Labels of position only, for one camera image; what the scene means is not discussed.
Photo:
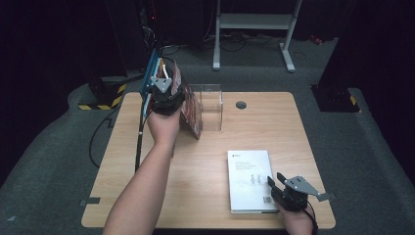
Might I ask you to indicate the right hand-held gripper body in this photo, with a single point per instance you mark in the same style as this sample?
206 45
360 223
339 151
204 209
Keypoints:
292 199

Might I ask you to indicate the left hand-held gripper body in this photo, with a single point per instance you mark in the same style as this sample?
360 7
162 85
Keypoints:
166 101

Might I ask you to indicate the white book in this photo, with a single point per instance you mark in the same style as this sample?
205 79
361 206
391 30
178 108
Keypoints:
249 182

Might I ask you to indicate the purple magazine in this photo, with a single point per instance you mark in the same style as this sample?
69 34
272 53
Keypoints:
192 114

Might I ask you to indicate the light blue picture book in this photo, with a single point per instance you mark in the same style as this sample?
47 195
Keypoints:
163 68

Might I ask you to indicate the dark blue picture book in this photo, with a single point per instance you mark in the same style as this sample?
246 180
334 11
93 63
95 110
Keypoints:
149 70

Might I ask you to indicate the clear acrylic book holder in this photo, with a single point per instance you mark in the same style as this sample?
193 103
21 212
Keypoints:
212 107

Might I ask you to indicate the person's right hand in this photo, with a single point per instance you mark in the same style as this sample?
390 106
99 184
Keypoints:
298 220

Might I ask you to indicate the person's left hand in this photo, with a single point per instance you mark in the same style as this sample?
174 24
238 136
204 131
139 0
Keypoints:
164 130

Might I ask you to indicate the grey tape strip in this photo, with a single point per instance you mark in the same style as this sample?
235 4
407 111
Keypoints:
329 197
89 201

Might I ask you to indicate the black yellow striped stand base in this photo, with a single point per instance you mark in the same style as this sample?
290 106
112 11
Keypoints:
104 94
336 99

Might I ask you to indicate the round table grommet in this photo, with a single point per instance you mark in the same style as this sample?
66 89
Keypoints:
241 105

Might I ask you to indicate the black equipment rack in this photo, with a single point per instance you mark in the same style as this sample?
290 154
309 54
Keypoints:
130 32

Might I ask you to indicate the white metal stand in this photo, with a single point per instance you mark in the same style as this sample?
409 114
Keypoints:
254 21

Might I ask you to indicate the small red object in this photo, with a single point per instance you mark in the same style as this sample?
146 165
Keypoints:
315 39

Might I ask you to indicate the small grey floor tape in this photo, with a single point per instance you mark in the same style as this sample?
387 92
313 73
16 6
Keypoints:
11 218

